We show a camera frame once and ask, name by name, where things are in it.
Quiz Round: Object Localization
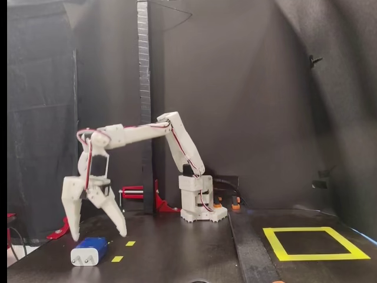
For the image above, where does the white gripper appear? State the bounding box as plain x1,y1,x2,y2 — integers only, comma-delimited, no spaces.
61,176,127,241

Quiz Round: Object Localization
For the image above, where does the blue power adapter block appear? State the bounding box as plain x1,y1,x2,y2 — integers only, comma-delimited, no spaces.
70,236,109,267

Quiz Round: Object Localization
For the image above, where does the white robot arm with base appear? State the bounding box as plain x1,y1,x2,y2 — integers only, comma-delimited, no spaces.
77,111,228,222

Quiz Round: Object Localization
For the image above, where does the red screw clamp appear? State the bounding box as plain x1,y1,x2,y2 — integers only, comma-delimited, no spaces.
119,185,145,212

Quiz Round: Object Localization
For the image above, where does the red metal stand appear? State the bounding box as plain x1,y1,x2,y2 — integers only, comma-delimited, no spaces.
7,212,16,251

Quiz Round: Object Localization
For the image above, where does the black mesh curtain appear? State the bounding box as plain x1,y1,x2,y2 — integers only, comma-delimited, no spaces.
7,0,80,245

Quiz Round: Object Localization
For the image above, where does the black backdrop sheet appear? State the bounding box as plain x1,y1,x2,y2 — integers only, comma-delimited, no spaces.
73,0,377,236

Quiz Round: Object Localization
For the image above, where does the yellow tape square outline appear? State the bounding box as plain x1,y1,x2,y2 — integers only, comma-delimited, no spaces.
263,226,371,262

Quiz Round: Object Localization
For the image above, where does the red bent bracket with bolts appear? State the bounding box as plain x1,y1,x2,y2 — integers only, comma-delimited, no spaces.
46,216,71,240

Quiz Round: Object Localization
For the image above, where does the gripper servo cable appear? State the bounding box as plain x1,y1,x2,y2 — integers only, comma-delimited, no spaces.
84,141,94,191

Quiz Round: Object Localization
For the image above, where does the red angle bracket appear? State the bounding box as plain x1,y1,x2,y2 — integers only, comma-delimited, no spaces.
154,179,183,213

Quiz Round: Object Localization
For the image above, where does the wrist servo cable loop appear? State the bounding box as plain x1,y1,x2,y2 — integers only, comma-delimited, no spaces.
76,128,98,146

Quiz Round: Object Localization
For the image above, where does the black cable behind base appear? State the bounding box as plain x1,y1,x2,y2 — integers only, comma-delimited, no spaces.
211,175,241,204

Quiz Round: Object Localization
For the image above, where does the thin black wire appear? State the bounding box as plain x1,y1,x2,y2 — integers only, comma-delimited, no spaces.
151,0,194,30

